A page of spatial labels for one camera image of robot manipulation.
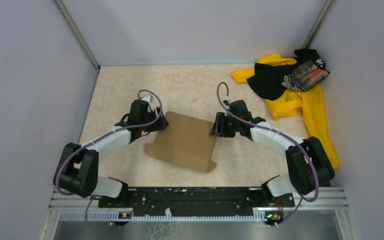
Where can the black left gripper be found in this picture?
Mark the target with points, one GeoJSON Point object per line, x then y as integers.
{"type": "Point", "coordinates": [160, 124]}

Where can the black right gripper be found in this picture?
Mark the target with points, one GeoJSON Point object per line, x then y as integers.
{"type": "Point", "coordinates": [219, 129]}

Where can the brown cardboard box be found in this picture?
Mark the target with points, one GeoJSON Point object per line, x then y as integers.
{"type": "Point", "coordinates": [186, 143]}

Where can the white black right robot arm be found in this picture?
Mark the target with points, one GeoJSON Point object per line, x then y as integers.
{"type": "Point", "coordinates": [308, 166]}

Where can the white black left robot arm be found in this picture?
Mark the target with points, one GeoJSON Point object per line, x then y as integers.
{"type": "Point", "coordinates": [77, 172]}

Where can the black cloth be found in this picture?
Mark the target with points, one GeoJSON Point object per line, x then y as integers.
{"type": "Point", "coordinates": [267, 79]}

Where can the yellow cloth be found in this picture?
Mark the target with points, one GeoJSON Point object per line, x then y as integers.
{"type": "Point", "coordinates": [291, 103]}

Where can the patterned grey pouch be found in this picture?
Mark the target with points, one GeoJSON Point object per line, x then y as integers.
{"type": "Point", "coordinates": [306, 75]}

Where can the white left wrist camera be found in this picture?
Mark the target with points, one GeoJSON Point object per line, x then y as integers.
{"type": "Point", "coordinates": [148, 98]}

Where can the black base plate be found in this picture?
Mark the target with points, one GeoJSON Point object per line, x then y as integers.
{"type": "Point", "coordinates": [195, 201]}

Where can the aluminium frame rail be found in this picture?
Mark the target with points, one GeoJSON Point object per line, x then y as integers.
{"type": "Point", "coordinates": [75, 208]}

